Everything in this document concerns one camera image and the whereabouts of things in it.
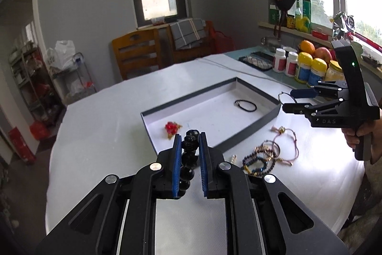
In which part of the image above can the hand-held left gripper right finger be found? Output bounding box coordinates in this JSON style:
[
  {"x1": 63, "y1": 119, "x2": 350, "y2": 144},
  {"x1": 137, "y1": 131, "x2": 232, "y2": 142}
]
[{"x1": 200, "y1": 132, "x2": 349, "y2": 255}]

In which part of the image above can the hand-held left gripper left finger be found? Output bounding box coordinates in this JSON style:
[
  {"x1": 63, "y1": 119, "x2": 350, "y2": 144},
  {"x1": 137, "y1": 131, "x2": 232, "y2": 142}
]
[{"x1": 34, "y1": 133, "x2": 183, "y2": 255}]

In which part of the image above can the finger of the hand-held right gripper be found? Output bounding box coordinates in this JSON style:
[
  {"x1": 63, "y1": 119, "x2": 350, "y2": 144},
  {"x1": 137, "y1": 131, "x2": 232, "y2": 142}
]
[
  {"x1": 282, "y1": 97, "x2": 350, "y2": 119},
  {"x1": 290, "y1": 80, "x2": 348, "y2": 101}
]

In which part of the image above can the thin black ring hair tie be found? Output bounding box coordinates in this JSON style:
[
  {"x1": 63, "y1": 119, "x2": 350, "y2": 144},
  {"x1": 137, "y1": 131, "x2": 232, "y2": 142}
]
[{"x1": 277, "y1": 92, "x2": 299, "y2": 104}]

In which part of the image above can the black large-bead bracelet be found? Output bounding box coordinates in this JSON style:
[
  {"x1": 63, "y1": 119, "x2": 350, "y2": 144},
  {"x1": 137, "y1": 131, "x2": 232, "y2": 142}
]
[{"x1": 179, "y1": 130, "x2": 200, "y2": 198}]

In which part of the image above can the pink cord bracelet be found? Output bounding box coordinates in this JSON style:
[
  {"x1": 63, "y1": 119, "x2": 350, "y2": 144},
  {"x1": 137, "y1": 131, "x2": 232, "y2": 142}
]
[{"x1": 271, "y1": 126, "x2": 299, "y2": 166}]

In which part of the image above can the dark cord bracelet gold clasp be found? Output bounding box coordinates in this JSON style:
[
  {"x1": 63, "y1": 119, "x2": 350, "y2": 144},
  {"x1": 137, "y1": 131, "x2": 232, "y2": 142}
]
[{"x1": 262, "y1": 140, "x2": 281, "y2": 159}]

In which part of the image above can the blue beaded bracelet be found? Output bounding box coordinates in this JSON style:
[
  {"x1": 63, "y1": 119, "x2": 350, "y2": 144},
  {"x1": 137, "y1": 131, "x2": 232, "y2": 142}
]
[{"x1": 242, "y1": 155, "x2": 276, "y2": 177}]

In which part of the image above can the grey jewelry box tray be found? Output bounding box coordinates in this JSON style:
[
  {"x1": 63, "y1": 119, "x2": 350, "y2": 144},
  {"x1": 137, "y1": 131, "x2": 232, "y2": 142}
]
[{"x1": 140, "y1": 77, "x2": 282, "y2": 156}]

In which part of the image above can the dark purple beaded bracelet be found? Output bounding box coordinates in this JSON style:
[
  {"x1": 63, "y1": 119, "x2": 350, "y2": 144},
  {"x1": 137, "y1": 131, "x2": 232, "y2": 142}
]
[{"x1": 253, "y1": 145, "x2": 277, "y2": 162}]

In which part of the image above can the person's right hand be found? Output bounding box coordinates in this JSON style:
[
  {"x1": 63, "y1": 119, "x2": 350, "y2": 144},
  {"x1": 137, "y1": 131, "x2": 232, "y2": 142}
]
[{"x1": 342, "y1": 120, "x2": 382, "y2": 165}]

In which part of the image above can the yellow glass jar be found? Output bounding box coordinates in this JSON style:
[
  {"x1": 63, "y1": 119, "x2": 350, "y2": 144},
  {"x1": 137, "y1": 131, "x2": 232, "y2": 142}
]
[{"x1": 325, "y1": 60, "x2": 344, "y2": 83}]

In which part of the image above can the red flower brooch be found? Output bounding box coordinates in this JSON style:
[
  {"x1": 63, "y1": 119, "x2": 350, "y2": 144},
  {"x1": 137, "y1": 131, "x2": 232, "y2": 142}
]
[{"x1": 164, "y1": 121, "x2": 183, "y2": 140}]

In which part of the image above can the red apple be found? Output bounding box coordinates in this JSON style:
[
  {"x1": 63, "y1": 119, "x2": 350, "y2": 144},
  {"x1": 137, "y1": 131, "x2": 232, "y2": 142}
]
[{"x1": 313, "y1": 47, "x2": 333, "y2": 65}]

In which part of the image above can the orange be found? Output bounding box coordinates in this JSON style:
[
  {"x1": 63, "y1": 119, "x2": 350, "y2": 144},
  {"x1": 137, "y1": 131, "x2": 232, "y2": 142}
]
[{"x1": 299, "y1": 40, "x2": 316, "y2": 56}]

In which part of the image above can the black flat tray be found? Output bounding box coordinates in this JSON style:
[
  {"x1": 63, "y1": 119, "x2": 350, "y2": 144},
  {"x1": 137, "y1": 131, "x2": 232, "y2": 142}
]
[{"x1": 238, "y1": 51, "x2": 276, "y2": 72}]

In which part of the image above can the shiny foil ornament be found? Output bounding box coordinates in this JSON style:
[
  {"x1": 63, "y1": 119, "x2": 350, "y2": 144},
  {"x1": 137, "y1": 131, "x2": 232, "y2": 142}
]
[{"x1": 332, "y1": 12, "x2": 356, "y2": 41}]

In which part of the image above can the yellow plastic pack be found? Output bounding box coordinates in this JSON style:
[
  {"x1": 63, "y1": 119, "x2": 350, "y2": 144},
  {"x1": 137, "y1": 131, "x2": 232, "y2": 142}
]
[{"x1": 295, "y1": 16, "x2": 311, "y2": 33}]

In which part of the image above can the glass bottle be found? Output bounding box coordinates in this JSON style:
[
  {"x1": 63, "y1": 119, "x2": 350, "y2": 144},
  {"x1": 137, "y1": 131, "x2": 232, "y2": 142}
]
[{"x1": 295, "y1": 0, "x2": 303, "y2": 30}]

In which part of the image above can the green carton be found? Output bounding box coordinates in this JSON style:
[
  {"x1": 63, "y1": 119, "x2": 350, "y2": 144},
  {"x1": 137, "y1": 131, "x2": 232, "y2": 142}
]
[{"x1": 268, "y1": 4, "x2": 280, "y2": 25}]

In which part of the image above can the green spray can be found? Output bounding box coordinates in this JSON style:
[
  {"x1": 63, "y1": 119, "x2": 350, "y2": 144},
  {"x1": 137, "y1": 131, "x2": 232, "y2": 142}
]
[{"x1": 302, "y1": 0, "x2": 312, "y2": 20}]

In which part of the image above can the red mesh bag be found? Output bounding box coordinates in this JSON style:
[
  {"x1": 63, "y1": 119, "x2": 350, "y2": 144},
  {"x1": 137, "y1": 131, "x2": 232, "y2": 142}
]
[{"x1": 206, "y1": 21, "x2": 237, "y2": 55}]

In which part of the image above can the wooden chair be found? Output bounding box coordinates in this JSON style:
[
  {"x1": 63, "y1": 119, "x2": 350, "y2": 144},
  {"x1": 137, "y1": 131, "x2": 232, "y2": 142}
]
[
  {"x1": 166, "y1": 21, "x2": 216, "y2": 63},
  {"x1": 112, "y1": 29, "x2": 164, "y2": 81}
]

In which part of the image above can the folded grey plaid blanket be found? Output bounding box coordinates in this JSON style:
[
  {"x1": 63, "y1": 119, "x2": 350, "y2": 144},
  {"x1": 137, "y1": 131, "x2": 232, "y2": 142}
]
[{"x1": 170, "y1": 18, "x2": 207, "y2": 50}]

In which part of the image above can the metal trolley cart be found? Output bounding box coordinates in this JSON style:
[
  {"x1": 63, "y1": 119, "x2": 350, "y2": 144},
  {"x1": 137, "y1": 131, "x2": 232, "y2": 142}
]
[{"x1": 45, "y1": 52, "x2": 97, "y2": 108}]

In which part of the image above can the white plastic bag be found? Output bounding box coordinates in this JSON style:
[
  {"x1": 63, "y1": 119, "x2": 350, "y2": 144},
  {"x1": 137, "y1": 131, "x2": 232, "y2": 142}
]
[{"x1": 46, "y1": 40, "x2": 77, "y2": 71}]

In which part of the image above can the metal storage rack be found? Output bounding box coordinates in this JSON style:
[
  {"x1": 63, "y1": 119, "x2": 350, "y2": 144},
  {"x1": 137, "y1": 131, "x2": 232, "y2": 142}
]
[{"x1": 8, "y1": 41, "x2": 64, "y2": 125}]

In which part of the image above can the black cord bracelet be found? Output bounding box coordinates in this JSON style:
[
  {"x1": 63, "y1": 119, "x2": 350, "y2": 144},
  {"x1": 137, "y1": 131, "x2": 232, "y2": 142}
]
[{"x1": 234, "y1": 100, "x2": 257, "y2": 111}]

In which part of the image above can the white cable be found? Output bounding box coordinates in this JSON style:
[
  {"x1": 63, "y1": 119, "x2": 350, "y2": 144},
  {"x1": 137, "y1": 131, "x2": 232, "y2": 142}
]
[{"x1": 199, "y1": 56, "x2": 288, "y2": 86}]

